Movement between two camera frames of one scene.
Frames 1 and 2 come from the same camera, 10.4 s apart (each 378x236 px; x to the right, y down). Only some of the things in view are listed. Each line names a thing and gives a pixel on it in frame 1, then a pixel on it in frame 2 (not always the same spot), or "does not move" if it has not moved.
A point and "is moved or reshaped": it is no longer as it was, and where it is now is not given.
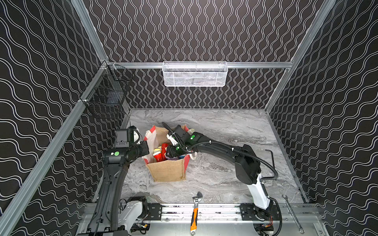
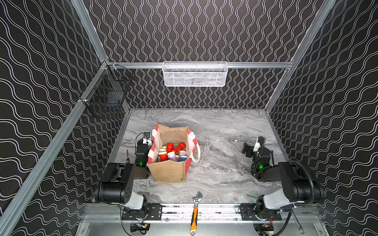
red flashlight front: [164, 145] is moved or reshaped
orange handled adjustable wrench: [196, 199] does not move
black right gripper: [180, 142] -> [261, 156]
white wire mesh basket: [195, 73] does not move
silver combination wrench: [301, 230] does not move
